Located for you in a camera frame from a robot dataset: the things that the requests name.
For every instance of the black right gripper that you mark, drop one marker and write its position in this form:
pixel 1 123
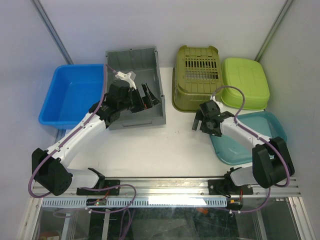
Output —
pixel 199 116

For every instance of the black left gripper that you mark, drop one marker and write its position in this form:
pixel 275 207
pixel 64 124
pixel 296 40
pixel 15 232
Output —
pixel 147 102

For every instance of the grey plastic crate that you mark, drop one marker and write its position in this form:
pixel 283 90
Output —
pixel 144 62

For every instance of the olive green slotted basket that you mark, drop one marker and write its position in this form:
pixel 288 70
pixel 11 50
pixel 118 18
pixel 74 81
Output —
pixel 196 75

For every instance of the lime green plastic basin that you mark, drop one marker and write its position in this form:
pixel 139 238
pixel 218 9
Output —
pixel 248 76

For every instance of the blue plastic tub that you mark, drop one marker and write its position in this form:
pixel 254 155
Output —
pixel 74 88

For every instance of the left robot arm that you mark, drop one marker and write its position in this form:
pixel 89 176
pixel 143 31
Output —
pixel 50 167

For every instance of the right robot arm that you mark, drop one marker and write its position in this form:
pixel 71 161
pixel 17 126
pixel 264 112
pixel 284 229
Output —
pixel 271 160

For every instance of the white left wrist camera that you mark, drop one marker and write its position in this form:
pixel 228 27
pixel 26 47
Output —
pixel 128 77

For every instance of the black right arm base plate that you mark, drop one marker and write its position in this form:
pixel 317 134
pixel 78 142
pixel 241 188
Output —
pixel 226 188

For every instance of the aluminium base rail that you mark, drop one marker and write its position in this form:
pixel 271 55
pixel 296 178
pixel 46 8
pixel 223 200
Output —
pixel 189 186

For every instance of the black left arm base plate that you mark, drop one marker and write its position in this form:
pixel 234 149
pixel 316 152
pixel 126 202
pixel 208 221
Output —
pixel 110 186

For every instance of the white slotted cable duct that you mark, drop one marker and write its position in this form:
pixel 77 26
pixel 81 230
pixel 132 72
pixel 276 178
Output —
pixel 139 202

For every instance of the left aluminium corner post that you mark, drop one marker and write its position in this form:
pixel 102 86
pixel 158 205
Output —
pixel 38 6

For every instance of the aluminium corner post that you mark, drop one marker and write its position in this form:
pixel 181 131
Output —
pixel 38 6
pixel 274 28

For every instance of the right aluminium corner post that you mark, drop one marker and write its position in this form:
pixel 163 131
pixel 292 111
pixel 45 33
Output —
pixel 274 28

